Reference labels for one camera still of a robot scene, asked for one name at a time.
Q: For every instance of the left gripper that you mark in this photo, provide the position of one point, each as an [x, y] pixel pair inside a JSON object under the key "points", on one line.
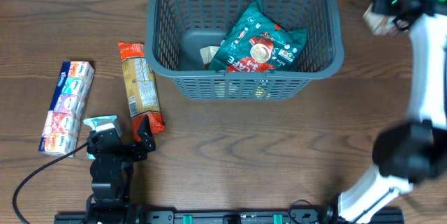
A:
{"points": [[125, 149]]}

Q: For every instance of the beige mushroom bag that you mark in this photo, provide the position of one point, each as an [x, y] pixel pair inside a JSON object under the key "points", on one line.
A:
{"points": [[379, 23], [207, 54]]}

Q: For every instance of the green Nescafe coffee bag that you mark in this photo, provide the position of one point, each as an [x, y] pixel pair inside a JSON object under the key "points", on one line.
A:
{"points": [[256, 44]]}

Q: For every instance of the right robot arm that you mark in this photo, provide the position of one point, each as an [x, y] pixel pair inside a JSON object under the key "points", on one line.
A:
{"points": [[413, 151]]}

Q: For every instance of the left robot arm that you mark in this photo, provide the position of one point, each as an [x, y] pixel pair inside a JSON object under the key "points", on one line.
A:
{"points": [[112, 169]]}

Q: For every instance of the orange spaghetti packet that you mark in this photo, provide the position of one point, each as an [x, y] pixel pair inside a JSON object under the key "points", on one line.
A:
{"points": [[141, 90]]}

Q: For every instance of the teal wet wipes packet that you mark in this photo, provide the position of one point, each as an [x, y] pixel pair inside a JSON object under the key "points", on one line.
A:
{"points": [[98, 142]]}

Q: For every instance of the Kleenex tissue multipack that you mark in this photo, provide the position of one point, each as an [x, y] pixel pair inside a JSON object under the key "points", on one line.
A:
{"points": [[62, 124]]}

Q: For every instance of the grey plastic basket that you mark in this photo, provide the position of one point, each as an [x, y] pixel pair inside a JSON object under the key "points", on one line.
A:
{"points": [[178, 29]]}

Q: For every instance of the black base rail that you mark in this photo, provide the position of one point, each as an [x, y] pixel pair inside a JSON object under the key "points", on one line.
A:
{"points": [[303, 215]]}

